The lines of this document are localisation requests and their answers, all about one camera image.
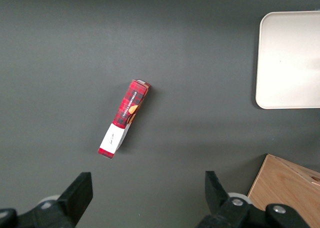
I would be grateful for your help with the red tartan shortbread box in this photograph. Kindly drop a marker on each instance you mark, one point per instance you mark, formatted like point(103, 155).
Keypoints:
point(130, 100)

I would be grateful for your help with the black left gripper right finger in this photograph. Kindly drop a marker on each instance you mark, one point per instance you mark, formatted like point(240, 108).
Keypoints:
point(220, 208)

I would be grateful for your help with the wooden two-drawer cabinet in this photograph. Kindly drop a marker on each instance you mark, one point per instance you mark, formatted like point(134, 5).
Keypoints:
point(280, 185)

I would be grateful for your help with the beige rectangular tray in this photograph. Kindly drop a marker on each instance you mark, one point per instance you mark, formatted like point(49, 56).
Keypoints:
point(287, 60)

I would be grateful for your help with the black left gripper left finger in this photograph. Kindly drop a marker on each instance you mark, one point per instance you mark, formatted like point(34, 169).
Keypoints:
point(70, 200)

